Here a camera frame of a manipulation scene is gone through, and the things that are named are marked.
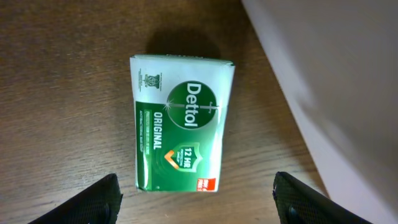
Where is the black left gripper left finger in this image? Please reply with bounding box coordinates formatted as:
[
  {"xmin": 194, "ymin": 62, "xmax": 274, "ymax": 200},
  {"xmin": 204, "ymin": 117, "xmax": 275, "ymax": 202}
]
[{"xmin": 29, "ymin": 174, "xmax": 123, "ymax": 224}]

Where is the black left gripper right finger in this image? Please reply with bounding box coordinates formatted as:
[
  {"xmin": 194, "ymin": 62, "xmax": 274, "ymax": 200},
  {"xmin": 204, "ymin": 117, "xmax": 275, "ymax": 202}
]
[{"xmin": 272, "ymin": 172, "xmax": 370, "ymax": 224}]

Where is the green soap bar box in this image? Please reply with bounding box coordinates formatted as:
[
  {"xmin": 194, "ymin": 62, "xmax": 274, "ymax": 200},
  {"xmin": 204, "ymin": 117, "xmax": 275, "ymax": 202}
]
[{"xmin": 130, "ymin": 54, "xmax": 235, "ymax": 192}]

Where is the white cardboard box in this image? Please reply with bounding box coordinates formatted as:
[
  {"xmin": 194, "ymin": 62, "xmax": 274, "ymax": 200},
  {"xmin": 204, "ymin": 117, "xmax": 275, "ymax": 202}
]
[{"xmin": 243, "ymin": 0, "xmax": 397, "ymax": 223}]

